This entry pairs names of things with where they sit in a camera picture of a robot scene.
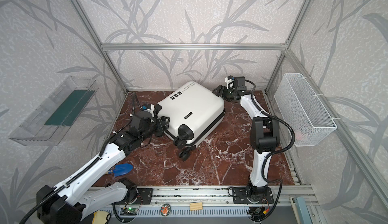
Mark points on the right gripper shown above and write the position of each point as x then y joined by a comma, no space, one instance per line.
223,91

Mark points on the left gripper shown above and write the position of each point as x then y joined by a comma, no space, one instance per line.
157,122

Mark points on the black and white suitcase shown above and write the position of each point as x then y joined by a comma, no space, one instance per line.
192,113

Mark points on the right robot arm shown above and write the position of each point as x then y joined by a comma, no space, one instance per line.
264,139

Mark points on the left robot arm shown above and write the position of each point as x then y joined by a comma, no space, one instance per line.
68,203

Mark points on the pink item in basket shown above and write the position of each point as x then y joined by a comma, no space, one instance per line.
300,136

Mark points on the round red green badge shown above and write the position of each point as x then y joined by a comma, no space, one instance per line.
165,210

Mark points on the green circuit board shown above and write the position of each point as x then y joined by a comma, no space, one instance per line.
129,211

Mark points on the small wooden block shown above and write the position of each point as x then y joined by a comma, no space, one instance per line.
196,206

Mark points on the black and yellow glove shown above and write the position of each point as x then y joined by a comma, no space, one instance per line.
101,217

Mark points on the white wire mesh basket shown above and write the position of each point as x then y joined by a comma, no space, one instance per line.
303,110

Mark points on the clear plastic wall tray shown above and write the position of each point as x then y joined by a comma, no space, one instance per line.
51,121

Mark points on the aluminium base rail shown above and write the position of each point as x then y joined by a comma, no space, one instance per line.
221,195

